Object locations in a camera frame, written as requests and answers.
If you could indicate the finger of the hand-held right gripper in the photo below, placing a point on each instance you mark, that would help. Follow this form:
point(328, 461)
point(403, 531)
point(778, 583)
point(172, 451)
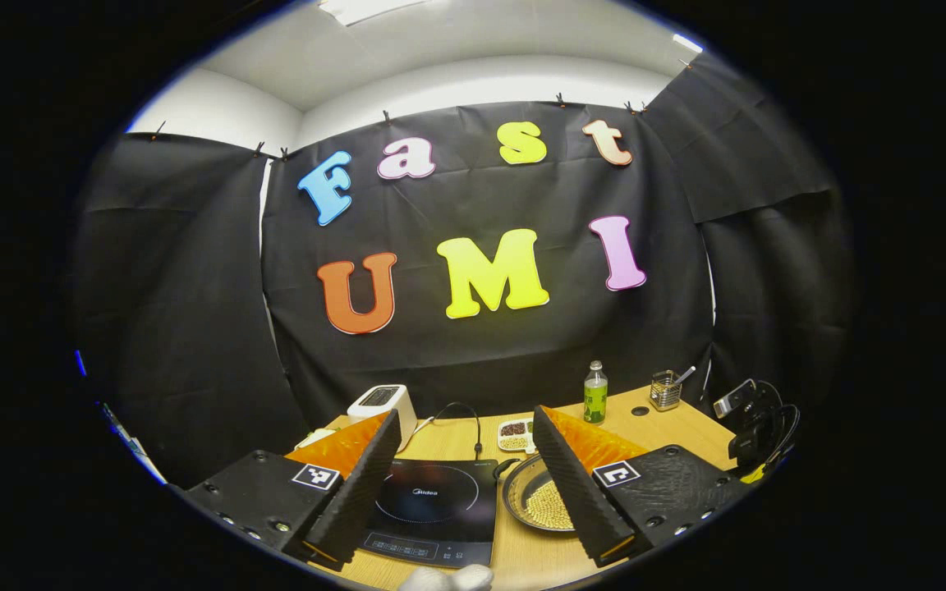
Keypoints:
point(752, 474)

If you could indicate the ceiling light panel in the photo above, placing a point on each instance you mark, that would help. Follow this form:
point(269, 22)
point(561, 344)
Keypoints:
point(366, 8)
point(686, 43)

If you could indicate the white toaster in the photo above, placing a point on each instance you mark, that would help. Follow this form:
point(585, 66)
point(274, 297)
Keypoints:
point(395, 410)

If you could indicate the stainless steel pot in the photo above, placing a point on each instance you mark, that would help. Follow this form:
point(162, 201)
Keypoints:
point(518, 492)

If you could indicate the pile of soybeans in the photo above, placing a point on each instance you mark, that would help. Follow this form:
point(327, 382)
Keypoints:
point(551, 509)

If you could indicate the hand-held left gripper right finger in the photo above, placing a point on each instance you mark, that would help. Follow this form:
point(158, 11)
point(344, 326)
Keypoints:
point(580, 492)

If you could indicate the green label plastic bottle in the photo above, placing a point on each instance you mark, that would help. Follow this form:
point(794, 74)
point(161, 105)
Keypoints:
point(595, 402)

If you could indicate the black induction cooktop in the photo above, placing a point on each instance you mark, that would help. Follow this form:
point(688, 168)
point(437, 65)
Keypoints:
point(440, 509)

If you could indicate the white divided bean tray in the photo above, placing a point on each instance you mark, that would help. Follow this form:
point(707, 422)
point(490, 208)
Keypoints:
point(514, 431)

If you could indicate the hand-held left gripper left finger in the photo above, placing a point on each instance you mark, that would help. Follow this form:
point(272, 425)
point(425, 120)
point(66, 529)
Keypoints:
point(362, 492)

